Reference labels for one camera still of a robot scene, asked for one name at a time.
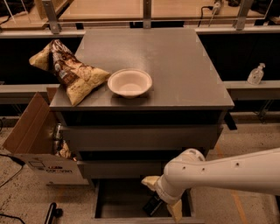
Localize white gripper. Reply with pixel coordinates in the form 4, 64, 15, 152
141, 175, 185, 223

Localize dark blueberry rxbar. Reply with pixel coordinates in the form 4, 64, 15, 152
143, 195, 163, 217

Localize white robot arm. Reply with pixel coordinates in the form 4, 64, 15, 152
142, 148, 280, 222

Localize grey open bottom drawer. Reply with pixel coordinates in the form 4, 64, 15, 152
92, 178, 205, 224

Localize grey top drawer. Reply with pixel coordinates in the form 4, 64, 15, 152
61, 125, 222, 151

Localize grey middle drawer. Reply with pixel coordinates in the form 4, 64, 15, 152
77, 160, 168, 179

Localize grey drawer cabinet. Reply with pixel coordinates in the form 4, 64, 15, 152
48, 27, 235, 182

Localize black stand base left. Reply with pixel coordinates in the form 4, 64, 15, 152
44, 202, 63, 224

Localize snack items in box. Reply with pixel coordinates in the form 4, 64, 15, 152
52, 123, 77, 161

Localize white paper bowl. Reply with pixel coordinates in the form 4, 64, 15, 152
108, 68, 152, 99

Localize open cardboard box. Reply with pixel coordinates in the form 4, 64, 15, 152
3, 93, 88, 185

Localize yellow brown chip bag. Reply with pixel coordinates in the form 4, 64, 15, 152
29, 39, 110, 106

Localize clear sanitizer pump bottle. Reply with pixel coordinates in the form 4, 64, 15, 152
248, 63, 265, 85

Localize black cable left floor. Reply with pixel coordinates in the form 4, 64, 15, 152
0, 152, 26, 189

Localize white plug with cable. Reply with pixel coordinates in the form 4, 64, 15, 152
199, 0, 222, 25

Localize metal railing frame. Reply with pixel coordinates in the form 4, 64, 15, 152
1, 0, 280, 38

